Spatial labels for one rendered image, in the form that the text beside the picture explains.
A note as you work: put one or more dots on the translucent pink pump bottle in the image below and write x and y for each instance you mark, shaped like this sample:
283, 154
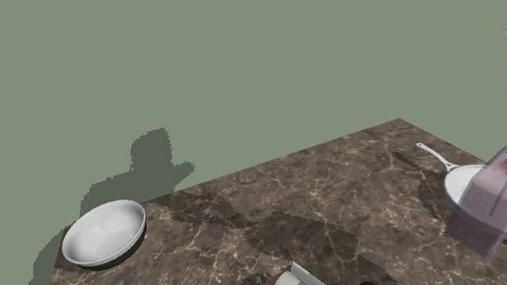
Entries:
493, 199

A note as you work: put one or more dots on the white bowl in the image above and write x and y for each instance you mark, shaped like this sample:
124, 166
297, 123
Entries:
102, 233

